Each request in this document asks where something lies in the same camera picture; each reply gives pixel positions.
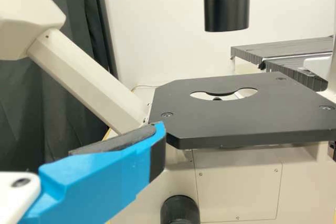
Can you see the black platform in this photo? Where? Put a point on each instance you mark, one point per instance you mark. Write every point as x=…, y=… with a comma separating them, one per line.
x=275, y=48
x=294, y=75

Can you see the cream microscope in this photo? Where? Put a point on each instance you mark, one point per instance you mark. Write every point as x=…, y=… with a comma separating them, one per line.
x=236, y=119

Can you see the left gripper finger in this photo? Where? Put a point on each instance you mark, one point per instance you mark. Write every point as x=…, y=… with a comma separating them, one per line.
x=92, y=182

